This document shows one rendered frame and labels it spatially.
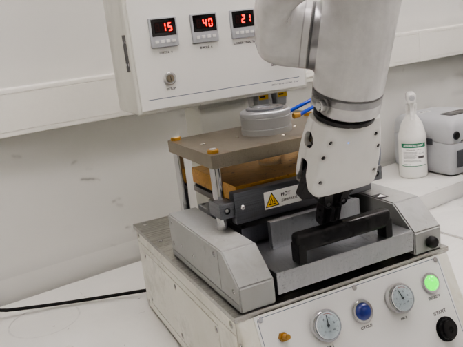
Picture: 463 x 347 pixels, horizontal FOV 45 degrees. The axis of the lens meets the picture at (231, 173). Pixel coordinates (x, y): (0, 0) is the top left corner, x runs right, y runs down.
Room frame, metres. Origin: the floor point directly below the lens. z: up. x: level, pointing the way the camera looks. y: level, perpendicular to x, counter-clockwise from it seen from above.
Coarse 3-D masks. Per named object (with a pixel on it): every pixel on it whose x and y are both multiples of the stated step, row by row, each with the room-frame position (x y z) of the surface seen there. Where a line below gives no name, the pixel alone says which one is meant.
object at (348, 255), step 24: (288, 216) 0.74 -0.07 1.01; (312, 216) 0.75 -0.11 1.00; (264, 240) 0.76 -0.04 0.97; (288, 240) 0.73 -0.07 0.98; (360, 240) 0.72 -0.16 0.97; (384, 240) 0.71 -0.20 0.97; (408, 240) 0.73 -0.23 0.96; (288, 264) 0.67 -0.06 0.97; (312, 264) 0.67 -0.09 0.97; (336, 264) 0.68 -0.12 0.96; (360, 264) 0.70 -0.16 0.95; (288, 288) 0.65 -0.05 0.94
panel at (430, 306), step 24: (408, 264) 0.73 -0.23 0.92; (432, 264) 0.74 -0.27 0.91; (336, 288) 0.68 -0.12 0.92; (360, 288) 0.69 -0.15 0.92; (384, 288) 0.70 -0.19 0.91; (288, 312) 0.64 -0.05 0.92; (312, 312) 0.65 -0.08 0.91; (336, 312) 0.66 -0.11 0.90; (384, 312) 0.68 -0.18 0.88; (408, 312) 0.69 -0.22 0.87; (432, 312) 0.70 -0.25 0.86; (456, 312) 0.71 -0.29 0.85; (264, 336) 0.62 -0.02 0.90; (288, 336) 0.61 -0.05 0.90; (312, 336) 0.64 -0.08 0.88; (360, 336) 0.66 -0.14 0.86; (384, 336) 0.67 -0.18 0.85; (408, 336) 0.68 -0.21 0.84; (432, 336) 0.69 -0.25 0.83; (456, 336) 0.70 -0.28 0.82
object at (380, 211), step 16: (384, 208) 0.73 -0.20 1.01; (320, 224) 0.69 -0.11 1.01; (336, 224) 0.69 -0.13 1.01; (352, 224) 0.69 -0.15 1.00; (368, 224) 0.70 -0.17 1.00; (384, 224) 0.72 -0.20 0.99; (304, 240) 0.66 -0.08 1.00; (320, 240) 0.67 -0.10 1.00; (336, 240) 0.68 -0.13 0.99; (304, 256) 0.66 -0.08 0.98
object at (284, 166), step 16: (256, 160) 0.90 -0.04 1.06; (272, 160) 0.85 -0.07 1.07; (288, 160) 0.87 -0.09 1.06; (208, 176) 0.84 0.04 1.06; (224, 176) 0.82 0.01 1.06; (240, 176) 0.80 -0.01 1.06; (256, 176) 0.79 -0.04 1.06; (272, 176) 0.78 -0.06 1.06; (288, 176) 0.78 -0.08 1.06; (208, 192) 0.85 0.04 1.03; (224, 192) 0.79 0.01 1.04
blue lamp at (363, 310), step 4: (360, 304) 0.67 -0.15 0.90; (364, 304) 0.67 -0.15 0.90; (368, 304) 0.67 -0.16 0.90; (356, 308) 0.67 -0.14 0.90; (360, 308) 0.66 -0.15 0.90; (364, 308) 0.66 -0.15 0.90; (368, 308) 0.67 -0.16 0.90; (356, 312) 0.66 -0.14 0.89; (360, 312) 0.66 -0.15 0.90; (364, 312) 0.66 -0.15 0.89; (368, 312) 0.66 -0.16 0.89; (360, 316) 0.66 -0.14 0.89; (364, 316) 0.66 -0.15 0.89; (368, 316) 0.66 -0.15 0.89; (364, 320) 0.66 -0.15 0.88
